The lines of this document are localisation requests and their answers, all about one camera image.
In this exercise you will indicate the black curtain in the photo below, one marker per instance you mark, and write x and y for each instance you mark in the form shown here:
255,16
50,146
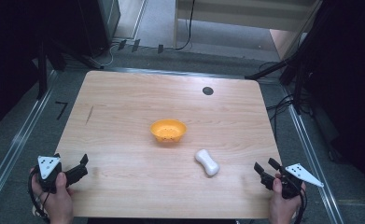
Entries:
348,77
12,46

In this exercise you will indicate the black upright stand post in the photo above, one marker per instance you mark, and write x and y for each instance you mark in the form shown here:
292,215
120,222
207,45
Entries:
42,71

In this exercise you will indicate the person's left hand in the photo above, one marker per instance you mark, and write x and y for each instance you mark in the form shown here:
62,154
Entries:
58,203

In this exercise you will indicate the orange perforated bowl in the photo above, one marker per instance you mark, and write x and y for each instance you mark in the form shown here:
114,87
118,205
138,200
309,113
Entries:
168,130

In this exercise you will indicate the white soap bar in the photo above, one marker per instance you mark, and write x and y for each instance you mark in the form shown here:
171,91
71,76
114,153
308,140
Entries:
207,162

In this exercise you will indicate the grey cabinet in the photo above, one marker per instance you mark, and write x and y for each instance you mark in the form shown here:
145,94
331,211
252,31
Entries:
110,15

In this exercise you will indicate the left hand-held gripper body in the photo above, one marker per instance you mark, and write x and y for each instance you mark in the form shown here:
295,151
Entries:
48,166

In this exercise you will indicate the metal floor rail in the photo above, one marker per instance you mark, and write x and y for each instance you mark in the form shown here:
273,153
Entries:
171,72
18,140
314,155

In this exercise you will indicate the black slanted stand leg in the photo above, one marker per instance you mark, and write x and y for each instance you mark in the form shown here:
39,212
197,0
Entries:
270,69
77,56

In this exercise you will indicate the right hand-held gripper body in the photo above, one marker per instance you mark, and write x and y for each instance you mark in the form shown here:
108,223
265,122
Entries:
295,177

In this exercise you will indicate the person's right hand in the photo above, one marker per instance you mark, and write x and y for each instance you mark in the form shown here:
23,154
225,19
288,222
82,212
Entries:
283,207

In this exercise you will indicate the black round table grommet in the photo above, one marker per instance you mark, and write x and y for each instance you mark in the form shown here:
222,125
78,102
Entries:
207,90

